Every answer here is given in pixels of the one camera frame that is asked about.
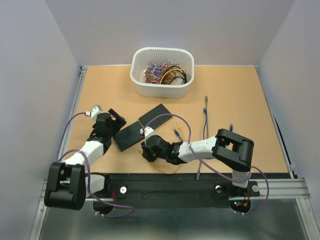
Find black network switch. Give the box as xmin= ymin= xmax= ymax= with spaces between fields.
xmin=138 ymin=103 xmax=172 ymax=130
xmin=113 ymin=121 xmax=144 ymax=152

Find blue ethernet cable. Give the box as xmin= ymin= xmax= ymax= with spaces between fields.
xmin=201 ymin=107 xmax=211 ymax=141
xmin=173 ymin=123 xmax=236 ymax=145

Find yellow ethernet cable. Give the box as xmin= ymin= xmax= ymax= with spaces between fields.
xmin=137 ymin=122 xmax=188 ymax=175

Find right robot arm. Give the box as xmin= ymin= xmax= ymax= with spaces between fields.
xmin=140 ymin=127 xmax=254 ymax=195

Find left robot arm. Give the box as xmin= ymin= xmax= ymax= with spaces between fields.
xmin=44 ymin=105 xmax=126 ymax=210

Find white plastic tub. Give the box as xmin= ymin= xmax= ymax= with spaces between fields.
xmin=130 ymin=47 xmax=195 ymax=98

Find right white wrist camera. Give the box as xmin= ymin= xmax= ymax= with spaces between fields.
xmin=139 ymin=126 xmax=155 ymax=140

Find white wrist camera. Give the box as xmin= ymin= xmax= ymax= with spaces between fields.
xmin=139 ymin=126 xmax=155 ymax=140
xmin=85 ymin=104 xmax=104 ymax=121

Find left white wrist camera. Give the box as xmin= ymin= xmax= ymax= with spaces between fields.
xmin=85 ymin=104 xmax=104 ymax=121

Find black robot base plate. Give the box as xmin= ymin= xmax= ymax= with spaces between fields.
xmin=94 ymin=173 xmax=260 ymax=213

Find grey ethernet cable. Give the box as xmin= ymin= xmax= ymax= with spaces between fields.
xmin=196 ymin=94 xmax=210 ymax=180

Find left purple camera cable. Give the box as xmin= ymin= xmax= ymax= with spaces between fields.
xmin=56 ymin=111 xmax=136 ymax=219

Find tangled coloured wires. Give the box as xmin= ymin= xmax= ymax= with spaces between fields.
xmin=141 ymin=58 xmax=189 ymax=85

